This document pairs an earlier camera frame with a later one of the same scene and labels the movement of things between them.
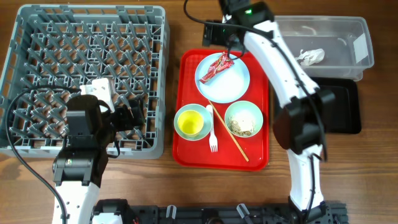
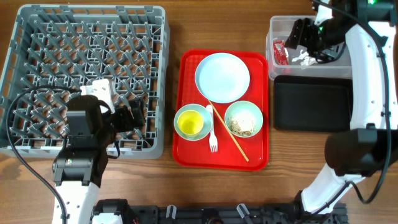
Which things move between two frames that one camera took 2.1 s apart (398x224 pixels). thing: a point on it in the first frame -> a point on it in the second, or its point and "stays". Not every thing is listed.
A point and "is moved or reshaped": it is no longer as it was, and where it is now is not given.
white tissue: [311, 56] stays
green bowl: [244, 119] stays
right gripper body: [218, 36] -> [323, 42]
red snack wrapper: [222, 63] is moved or reshaped
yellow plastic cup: [190, 122] stays
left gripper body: [122, 121] stays
